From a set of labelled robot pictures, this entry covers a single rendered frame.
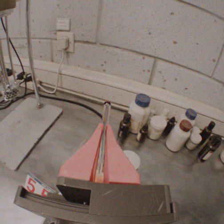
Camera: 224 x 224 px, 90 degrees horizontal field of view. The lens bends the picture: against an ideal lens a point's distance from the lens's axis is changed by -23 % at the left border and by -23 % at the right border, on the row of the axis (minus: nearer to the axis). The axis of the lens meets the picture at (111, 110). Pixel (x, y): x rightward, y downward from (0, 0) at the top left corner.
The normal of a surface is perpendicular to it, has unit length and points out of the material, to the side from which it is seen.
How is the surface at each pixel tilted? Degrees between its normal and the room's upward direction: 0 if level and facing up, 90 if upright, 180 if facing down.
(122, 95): 90
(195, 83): 90
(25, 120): 0
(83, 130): 0
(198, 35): 90
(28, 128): 0
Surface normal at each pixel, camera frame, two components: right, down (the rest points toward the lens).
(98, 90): -0.32, 0.59
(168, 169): 0.11, -0.75
